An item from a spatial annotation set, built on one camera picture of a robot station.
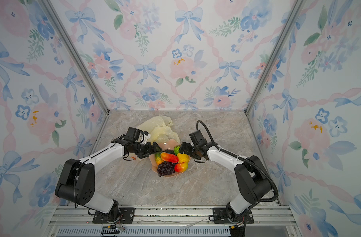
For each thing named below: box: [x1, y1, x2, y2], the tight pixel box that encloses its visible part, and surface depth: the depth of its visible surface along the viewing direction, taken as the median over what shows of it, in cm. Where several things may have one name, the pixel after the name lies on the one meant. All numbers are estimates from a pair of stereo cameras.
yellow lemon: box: [177, 153, 190, 163], surface depth 86 cm
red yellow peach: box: [174, 161, 189, 173], surface depth 83 cm
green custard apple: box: [173, 145, 181, 156], surface depth 91 cm
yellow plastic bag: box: [137, 115, 181, 145], surface depth 100 cm
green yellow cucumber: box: [154, 151, 164, 166], surface depth 90 cm
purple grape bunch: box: [156, 160, 177, 177], surface depth 83 cm
